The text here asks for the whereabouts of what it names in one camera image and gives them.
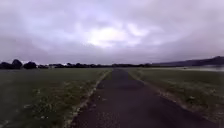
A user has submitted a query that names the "dark asphalt path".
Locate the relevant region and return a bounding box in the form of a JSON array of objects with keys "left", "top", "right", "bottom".
[{"left": 69, "top": 68, "right": 221, "bottom": 128}]

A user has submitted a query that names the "green grass field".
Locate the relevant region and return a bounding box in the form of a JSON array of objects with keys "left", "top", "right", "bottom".
[
  {"left": 0, "top": 67, "right": 114, "bottom": 128},
  {"left": 127, "top": 67, "right": 224, "bottom": 128}
]

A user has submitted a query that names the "dark distant hill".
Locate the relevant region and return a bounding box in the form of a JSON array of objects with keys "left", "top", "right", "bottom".
[{"left": 151, "top": 55, "right": 224, "bottom": 68}]

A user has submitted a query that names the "row of dark trees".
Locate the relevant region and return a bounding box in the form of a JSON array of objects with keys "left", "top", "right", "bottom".
[{"left": 0, "top": 58, "right": 154, "bottom": 70}]

